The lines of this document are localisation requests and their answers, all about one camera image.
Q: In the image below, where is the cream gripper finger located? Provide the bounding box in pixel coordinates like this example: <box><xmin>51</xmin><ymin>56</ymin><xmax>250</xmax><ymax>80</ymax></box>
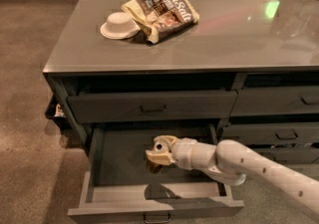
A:
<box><xmin>154</xmin><ymin>135</ymin><xmax>179</xmax><ymax>152</ymax></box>
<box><xmin>146</xmin><ymin>150</ymin><xmax>174</xmax><ymax>166</ymax></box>

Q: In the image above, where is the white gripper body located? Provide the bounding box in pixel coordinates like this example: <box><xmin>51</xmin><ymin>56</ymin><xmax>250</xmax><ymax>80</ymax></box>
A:
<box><xmin>170</xmin><ymin>138</ymin><xmax>197</xmax><ymax>170</ymax></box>

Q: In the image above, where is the orange soda can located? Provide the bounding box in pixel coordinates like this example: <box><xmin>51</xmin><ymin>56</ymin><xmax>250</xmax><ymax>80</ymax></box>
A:
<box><xmin>147</xmin><ymin>161</ymin><xmax>162</xmax><ymax>174</ymax></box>

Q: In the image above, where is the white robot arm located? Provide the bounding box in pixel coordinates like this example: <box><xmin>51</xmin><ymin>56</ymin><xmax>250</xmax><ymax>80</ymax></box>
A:
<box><xmin>146</xmin><ymin>135</ymin><xmax>319</xmax><ymax>220</ymax></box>

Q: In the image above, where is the top left drawer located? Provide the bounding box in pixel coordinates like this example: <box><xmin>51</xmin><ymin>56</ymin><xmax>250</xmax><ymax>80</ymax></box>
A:
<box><xmin>68</xmin><ymin>91</ymin><xmax>237</xmax><ymax>123</ymax></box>

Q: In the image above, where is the open middle left drawer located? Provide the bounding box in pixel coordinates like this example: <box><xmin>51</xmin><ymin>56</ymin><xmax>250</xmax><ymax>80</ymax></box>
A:
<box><xmin>68</xmin><ymin>127</ymin><xmax>244</xmax><ymax>224</ymax></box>

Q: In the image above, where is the middle right drawer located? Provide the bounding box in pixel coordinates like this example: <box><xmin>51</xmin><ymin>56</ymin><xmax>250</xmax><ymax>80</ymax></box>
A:
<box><xmin>220</xmin><ymin>122</ymin><xmax>319</xmax><ymax>145</ymax></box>

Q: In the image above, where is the grey drawer cabinet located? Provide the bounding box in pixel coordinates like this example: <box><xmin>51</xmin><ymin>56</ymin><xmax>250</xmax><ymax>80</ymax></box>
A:
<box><xmin>42</xmin><ymin>0</ymin><xmax>319</xmax><ymax>224</ymax></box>

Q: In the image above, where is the bottom right drawer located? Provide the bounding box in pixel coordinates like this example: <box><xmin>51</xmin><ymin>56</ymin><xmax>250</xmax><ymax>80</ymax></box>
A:
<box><xmin>254</xmin><ymin>147</ymin><xmax>319</xmax><ymax>164</ymax></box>

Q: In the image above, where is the top right drawer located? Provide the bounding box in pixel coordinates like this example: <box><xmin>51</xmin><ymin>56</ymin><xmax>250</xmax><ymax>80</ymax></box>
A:
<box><xmin>231</xmin><ymin>86</ymin><xmax>319</xmax><ymax>116</ymax></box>

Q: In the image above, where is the black bin beside cabinet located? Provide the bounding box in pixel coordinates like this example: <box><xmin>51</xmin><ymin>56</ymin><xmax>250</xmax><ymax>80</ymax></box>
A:
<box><xmin>45</xmin><ymin>97</ymin><xmax>68</xmax><ymax>129</ymax></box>

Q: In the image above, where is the white upturned bowl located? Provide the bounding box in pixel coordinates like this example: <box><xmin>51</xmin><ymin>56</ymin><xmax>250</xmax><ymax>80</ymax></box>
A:
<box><xmin>100</xmin><ymin>12</ymin><xmax>140</xmax><ymax>40</ymax></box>

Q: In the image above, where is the sea salt chip bag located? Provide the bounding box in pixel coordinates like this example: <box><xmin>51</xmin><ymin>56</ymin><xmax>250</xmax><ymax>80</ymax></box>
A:
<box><xmin>122</xmin><ymin>0</ymin><xmax>199</xmax><ymax>44</ymax></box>

